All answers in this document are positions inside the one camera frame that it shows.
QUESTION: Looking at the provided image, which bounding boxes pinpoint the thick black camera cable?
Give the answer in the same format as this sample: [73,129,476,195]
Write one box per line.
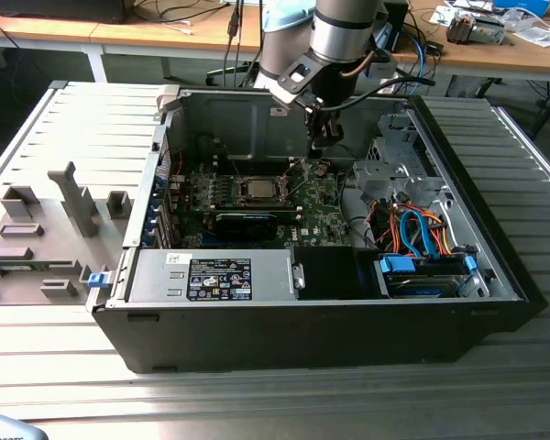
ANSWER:
[320,77,436,112]

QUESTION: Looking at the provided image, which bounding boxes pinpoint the blue plastic latch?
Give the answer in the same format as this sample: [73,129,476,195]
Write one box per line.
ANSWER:
[86,271,112,290]

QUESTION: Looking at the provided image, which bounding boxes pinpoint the green RAM stick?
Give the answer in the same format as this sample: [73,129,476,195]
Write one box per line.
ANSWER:
[0,260,74,272]

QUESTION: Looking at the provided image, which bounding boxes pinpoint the blue hanging cable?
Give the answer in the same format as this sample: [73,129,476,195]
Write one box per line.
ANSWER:
[410,36,432,95]

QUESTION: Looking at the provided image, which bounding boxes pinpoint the thin red wire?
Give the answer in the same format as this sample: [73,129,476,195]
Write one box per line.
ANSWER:
[160,148,187,181]

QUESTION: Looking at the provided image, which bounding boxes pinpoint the metal socket cover frame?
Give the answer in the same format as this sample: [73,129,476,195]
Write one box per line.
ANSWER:
[277,158,313,204]

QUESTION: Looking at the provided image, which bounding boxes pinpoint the silver power supply box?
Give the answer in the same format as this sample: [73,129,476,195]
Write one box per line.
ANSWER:
[124,249,306,304]

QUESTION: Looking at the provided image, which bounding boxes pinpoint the grey metal device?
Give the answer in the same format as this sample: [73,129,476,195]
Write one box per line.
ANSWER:
[445,11,509,47]

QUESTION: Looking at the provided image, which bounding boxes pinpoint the green motherboard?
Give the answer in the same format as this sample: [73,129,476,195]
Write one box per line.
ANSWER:
[167,155,353,251]

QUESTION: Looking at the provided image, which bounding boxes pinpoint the grey parts rack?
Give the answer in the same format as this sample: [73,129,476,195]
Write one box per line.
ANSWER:
[0,159,137,307]

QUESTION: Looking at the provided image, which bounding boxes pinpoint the copper coloured cable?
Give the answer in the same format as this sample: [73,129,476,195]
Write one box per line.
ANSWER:
[340,49,378,78]

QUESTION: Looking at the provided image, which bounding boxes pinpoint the black box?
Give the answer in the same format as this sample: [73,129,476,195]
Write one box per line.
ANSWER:
[0,0,130,25]

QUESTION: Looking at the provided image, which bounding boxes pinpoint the orange power wire bundle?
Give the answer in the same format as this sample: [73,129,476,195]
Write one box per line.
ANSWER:
[373,203,457,258]

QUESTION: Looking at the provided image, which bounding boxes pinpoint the black PC case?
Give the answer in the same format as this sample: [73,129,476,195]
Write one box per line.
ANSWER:
[90,84,549,375]

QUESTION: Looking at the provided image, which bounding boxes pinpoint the black plastic shroud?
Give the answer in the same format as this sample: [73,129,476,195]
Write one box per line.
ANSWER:
[291,246,382,302]

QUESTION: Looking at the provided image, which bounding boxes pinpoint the small white box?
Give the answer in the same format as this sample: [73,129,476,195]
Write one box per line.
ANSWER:
[367,59,401,95]

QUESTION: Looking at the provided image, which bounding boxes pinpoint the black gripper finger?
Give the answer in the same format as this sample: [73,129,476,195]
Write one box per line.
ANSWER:
[307,114,346,156]

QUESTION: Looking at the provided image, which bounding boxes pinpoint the silver CPU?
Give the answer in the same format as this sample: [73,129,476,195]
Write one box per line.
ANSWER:
[245,179,280,202]

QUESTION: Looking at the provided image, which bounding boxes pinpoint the wooden desk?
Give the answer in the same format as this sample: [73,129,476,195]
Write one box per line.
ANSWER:
[0,0,265,83]
[378,0,550,100]

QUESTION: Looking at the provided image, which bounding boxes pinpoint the white papers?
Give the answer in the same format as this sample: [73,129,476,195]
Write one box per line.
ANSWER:
[508,17,550,50]

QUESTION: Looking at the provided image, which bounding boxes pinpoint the pale blue teach pendant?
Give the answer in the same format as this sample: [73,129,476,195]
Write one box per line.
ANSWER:
[0,410,45,440]

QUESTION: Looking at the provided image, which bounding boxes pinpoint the black round cable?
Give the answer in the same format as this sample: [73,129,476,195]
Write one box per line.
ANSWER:
[338,171,381,244]

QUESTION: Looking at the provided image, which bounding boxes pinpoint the silver metal drive cage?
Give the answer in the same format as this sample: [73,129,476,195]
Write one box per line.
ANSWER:
[351,112,446,208]

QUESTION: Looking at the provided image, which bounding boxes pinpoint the blue box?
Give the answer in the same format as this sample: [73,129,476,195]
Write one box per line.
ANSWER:
[492,0,550,17]

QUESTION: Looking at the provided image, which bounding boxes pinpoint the blue flat data wire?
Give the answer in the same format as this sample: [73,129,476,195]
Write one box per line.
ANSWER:
[399,206,425,259]
[414,209,442,262]

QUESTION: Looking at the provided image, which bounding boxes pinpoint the hard disk in blue carrier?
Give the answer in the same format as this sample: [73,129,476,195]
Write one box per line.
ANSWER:
[373,254,481,300]

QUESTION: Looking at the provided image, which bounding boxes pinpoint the CPU socket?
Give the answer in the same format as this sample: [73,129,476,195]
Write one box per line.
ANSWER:
[238,175,289,206]

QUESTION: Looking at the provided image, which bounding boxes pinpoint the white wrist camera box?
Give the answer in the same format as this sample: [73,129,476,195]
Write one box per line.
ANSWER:
[269,58,325,114]

